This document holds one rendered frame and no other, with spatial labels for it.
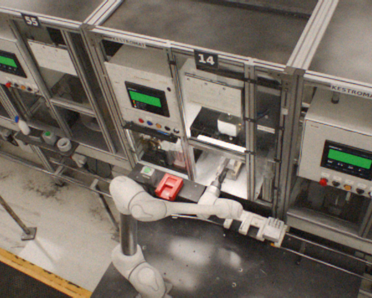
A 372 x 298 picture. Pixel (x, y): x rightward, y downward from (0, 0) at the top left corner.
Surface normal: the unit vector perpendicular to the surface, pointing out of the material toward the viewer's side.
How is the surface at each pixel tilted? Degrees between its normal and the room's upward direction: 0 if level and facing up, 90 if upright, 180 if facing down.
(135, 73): 90
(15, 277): 0
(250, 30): 0
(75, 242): 0
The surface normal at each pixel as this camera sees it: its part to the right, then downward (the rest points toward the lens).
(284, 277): -0.12, -0.61
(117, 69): -0.43, 0.74
